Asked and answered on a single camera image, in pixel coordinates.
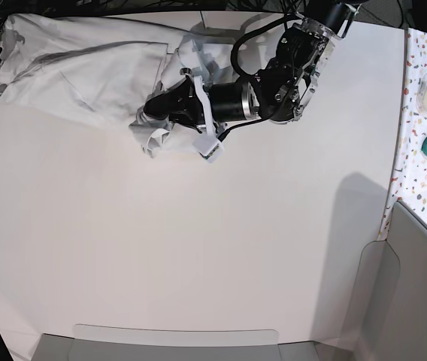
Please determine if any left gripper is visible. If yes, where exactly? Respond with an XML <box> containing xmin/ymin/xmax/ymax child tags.
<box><xmin>144</xmin><ymin>68</ymin><xmax>223</xmax><ymax>139</ymax></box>

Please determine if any terrazzo pattern side table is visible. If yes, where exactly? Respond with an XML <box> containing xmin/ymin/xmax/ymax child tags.
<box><xmin>379</xmin><ymin>29</ymin><xmax>427</xmax><ymax>240</ymax></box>

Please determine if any white t-shirt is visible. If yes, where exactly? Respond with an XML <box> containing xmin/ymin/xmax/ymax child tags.
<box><xmin>0</xmin><ymin>14</ymin><xmax>233</xmax><ymax>156</ymax></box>

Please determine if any grey panel at right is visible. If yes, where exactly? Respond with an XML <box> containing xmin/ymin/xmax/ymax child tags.
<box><xmin>344</xmin><ymin>202</ymin><xmax>427</xmax><ymax>360</ymax></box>

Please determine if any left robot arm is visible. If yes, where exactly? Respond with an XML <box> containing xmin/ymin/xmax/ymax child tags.
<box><xmin>144</xmin><ymin>1</ymin><xmax>362</xmax><ymax>142</ymax></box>

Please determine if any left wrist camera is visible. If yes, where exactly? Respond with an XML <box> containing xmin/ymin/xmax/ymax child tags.
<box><xmin>193</xmin><ymin>135</ymin><xmax>224</xmax><ymax>163</ymax></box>

